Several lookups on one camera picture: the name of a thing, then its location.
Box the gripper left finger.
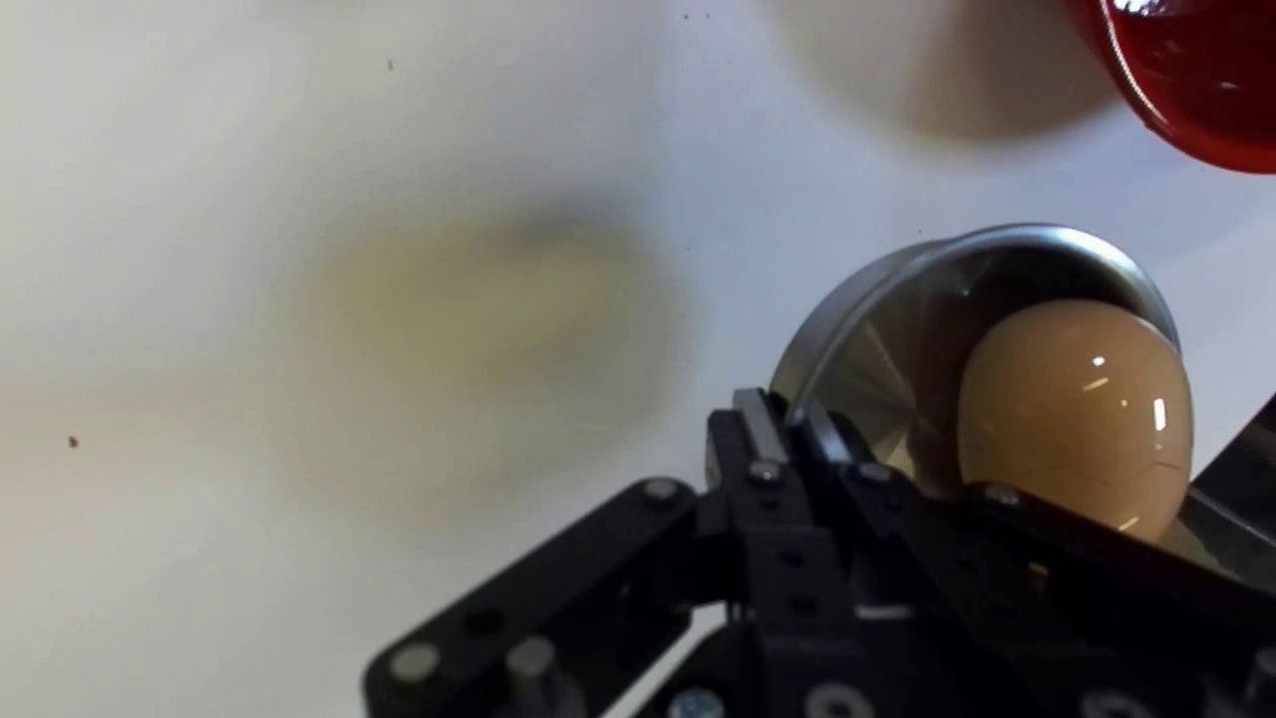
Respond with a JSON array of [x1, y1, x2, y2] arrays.
[[363, 387, 860, 718]]

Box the silver pan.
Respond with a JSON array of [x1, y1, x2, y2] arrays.
[[768, 221, 1276, 591]]

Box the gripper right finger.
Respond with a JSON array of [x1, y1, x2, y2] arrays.
[[786, 399, 1276, 718]]

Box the brown egg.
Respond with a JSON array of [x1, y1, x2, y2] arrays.
[[956, 298, 1195, 545]]

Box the red bowl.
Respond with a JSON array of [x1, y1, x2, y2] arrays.
[[1061, 0, 1276, 176]]

